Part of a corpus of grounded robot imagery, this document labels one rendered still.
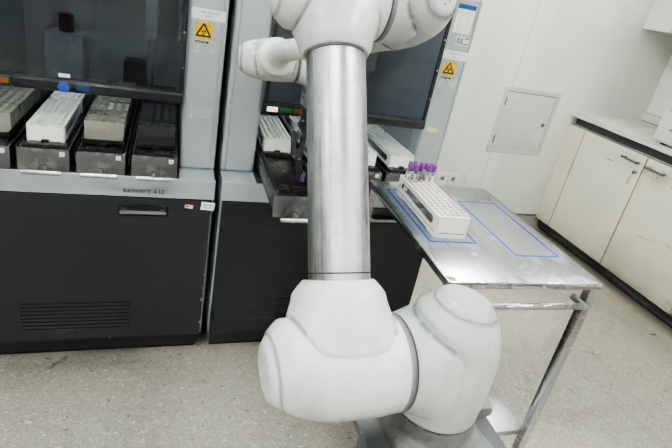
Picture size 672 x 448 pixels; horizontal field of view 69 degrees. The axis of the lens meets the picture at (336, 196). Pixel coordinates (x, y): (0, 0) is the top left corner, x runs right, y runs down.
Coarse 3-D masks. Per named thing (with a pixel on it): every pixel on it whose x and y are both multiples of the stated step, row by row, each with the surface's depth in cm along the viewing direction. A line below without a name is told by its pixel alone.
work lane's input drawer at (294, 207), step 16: (256, 144) 182; (256, 160) 174; (272, 160) 170; (288, 160) 173; (272, 176) 153; (288, 176) 159; (304, 176) 158; (272, 192) 146; (288, 192) 144; (304, 192) 146; (272, 208) 144; (288, 208) 145; (304, 208) 147
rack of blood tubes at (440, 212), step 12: (408, 180) 153; (420, 180) 155; (396, 192) 158; (408, 192) 154; (420, 192) 146; (432, 192) 147; (408, 204) 149; (420, 204) 150; (432, 204) 138; (444, 204) 140; (456, 204) 142; (432, 216) 145; (444, 216) 132; (456, 216) 133; (468, 216) 135; (432, 228) 134; (444, 228) 133; (456, 228) 134
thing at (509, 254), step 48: (384, 192) 157; (480, 192) 174; (432, 240) 131; (480, 240) 137; (528, 240) 143; (480, 288) 116; (528, 288) 120; (576, 288) 124; (576, 336) 133; (528, 432) 147
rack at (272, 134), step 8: (264, 120) 192; (272, 120) 193; (264, 128) 182; (272, 128) 183; (280, 128) 185; (264, 136) 172; (272, 136) 174; (280, 136) 177; (288, 136) 178; (264, 144) 172; (272, 144) 173; (280, 144) 173; (288, 144) 174; (288, 152) 176
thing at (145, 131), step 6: (138, 126) 154; (144, 126) 155; (150, 126) 156; (156, 126) 156; (162, 126) 158; (168, 126) 159; (174, 126) 159; (138, 132) 155; (144, 132) 156; (150, 132) 156; (156, 132) 157; (162, 132) 157; (168, 132) 158; (174, 132) 158; (138, 138) 156; (144, 138) 157; (150, 138) 157; (156, 138) 158; (162, 138) 158; (168, 138) 159; (174, 138) 159; (162, 144) 159; (168, 144) 160
